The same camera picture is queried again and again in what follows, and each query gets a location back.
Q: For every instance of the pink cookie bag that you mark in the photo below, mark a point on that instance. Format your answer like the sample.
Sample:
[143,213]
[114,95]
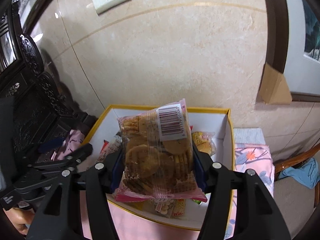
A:
[158,156]

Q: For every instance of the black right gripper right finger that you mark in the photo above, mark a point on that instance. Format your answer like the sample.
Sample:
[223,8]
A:
[257,215]

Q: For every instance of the dark carved wooden cabinet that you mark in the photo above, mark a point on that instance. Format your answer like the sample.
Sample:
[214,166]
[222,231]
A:
[47,124]

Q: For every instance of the blue cloth on chair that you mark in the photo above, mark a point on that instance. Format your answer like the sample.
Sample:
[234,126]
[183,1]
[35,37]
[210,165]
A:
[307,174]

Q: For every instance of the meat floss cake packet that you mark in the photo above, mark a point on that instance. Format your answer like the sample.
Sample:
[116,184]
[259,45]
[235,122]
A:
[203,142]

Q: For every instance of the framed wall painting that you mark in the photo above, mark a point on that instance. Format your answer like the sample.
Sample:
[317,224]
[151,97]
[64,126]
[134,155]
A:
[293,45]

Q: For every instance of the red yellow nut packet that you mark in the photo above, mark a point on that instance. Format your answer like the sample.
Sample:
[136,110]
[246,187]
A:
[167,207]

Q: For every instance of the green gummy candy bag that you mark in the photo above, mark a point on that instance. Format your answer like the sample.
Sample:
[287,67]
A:
[200,201]

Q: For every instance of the wooden chair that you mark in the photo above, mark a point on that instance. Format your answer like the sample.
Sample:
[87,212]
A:
[296,192]

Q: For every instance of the red white snack bar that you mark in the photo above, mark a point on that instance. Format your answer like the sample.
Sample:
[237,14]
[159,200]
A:
[109,147]

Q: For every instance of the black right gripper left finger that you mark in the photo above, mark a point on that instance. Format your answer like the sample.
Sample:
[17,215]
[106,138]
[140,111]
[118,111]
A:
[59,215]

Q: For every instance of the pink floral table cloth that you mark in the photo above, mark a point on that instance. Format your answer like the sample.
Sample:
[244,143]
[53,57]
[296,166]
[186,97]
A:
[251,145]

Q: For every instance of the left hand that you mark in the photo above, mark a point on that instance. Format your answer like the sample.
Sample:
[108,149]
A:
[20,219]

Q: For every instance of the yellow cardboard shoe box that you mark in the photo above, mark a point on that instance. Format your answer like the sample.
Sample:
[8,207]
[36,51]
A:
[212,120]

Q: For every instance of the cardboard corner protector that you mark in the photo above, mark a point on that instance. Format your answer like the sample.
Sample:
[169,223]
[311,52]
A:
[274,89]

